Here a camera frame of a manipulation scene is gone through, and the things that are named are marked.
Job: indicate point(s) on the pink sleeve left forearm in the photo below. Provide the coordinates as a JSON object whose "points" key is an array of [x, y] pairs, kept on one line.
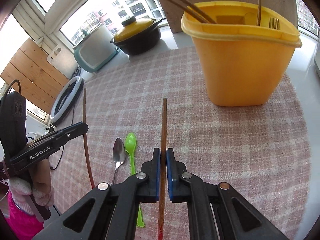
{"points": [[24, 226]]}

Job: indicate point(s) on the white teal rice cooker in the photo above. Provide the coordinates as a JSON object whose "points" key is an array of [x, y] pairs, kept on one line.
{"points": [[95, 49]]}

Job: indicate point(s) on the dark chopstick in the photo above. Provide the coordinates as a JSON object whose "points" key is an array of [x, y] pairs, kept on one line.
{"points": [[199, 11], [190, 11]]}

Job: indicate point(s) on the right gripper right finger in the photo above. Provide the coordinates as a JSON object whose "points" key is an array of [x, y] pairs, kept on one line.
{"points": [[216, 211]]}

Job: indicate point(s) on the left hand with glove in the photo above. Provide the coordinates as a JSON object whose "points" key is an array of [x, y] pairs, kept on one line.
{"points": [[41, 190]]}

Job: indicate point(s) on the steel spoon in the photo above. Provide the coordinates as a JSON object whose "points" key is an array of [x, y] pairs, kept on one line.
{"points": [[119, 156]]}

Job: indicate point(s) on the red-tipped chopstick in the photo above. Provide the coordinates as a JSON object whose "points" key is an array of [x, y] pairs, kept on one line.
{"points": [[161, 206], [259, 13], [88, 164]]}

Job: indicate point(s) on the floral white slow cooker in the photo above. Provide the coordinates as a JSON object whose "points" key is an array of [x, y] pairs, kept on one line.
{"points": [[317, 62]]}

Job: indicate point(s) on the black ring light stand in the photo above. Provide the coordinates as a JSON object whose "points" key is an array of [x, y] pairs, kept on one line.
{"points": [[53, 126]]}

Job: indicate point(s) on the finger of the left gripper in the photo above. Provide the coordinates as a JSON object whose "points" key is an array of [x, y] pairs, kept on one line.
{"points": [[66, 134]]}

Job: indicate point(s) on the green plastic spoon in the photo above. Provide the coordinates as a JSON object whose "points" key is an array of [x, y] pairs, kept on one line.
{"points": [[130, 147]]}

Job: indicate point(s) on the white window frame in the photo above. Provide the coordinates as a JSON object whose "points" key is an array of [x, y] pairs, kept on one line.
{"points": [[62, 21]]}

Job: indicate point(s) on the pine plank board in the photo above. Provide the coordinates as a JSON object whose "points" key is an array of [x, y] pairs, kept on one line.
{"points": [[40, 81]]}

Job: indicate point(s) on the pink plaid table mat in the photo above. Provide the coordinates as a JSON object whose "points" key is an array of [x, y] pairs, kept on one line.
{"points": [[262, 151]]}

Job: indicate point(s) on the white ring light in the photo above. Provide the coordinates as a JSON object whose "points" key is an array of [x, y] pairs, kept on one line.
{"points": [[66, 99]]}

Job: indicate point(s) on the yellow plastic utensil bucket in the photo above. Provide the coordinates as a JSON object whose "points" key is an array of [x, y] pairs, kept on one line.
{"points": [[242, 63]]}

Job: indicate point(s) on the white plastic cutting board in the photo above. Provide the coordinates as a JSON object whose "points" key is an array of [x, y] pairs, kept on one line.
{"points": [[63, 60]]}

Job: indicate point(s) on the steel fork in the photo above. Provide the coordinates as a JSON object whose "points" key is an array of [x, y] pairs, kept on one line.
{"points": [[274, 23]]}

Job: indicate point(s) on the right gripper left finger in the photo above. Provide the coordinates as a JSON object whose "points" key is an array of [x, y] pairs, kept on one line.
{"points": [[108, 211]]}

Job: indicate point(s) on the black pot yellow lid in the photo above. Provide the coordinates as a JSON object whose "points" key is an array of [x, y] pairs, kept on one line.
{"points": [[137, 35]]}

